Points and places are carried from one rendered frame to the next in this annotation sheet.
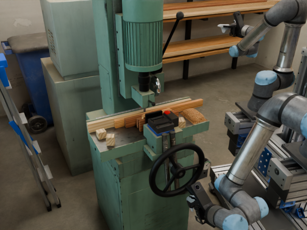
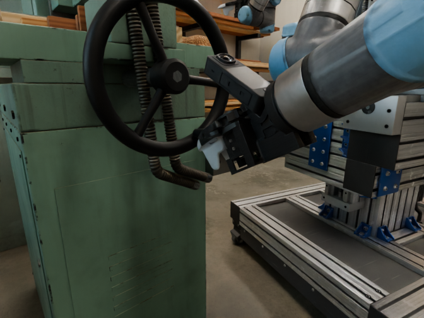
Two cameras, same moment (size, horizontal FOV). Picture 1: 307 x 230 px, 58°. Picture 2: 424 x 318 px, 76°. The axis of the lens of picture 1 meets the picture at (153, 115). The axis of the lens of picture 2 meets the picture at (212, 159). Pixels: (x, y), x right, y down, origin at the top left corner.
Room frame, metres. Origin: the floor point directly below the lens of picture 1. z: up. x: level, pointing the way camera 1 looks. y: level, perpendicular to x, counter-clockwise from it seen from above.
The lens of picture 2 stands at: (0.46, -0.08, 0.79)
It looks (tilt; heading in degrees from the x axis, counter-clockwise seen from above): 15 degrees down; 348
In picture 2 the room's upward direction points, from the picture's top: straight up
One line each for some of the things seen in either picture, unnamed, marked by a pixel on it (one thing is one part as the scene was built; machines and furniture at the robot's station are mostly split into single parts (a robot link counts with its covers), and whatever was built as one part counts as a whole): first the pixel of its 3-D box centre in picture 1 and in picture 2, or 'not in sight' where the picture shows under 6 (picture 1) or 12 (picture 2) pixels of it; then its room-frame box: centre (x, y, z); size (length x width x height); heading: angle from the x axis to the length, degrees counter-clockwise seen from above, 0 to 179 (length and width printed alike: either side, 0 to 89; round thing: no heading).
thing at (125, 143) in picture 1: (154, 134); (117, 53); (1.17, 0.00, 0.87); 0.61 x 0.30 x 0.06; 117
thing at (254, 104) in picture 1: (261, 100); not in sight; (1.56, -0.68, 0.87); 0.15 x 0.15 x 0.10
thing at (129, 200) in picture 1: (137, 183); (105, 217); (1.37, 0.10, 0.36); 0.58 x 0.45 x 0.71; 27
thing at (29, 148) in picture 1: (23, 140); not in sight; (1.54, 0.87, 0.58); 0.27 x 0.25 x 1.16; 121
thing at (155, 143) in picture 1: (162, 135); (130, 26); (1.10, -0.04, 0.92); 0.15 x 0.13 x 0.09; 117
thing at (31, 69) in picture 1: (45, 81); not in sight; (2.81, 1.18, 0.48); 0.64 x 0.54 x 0.97; 121
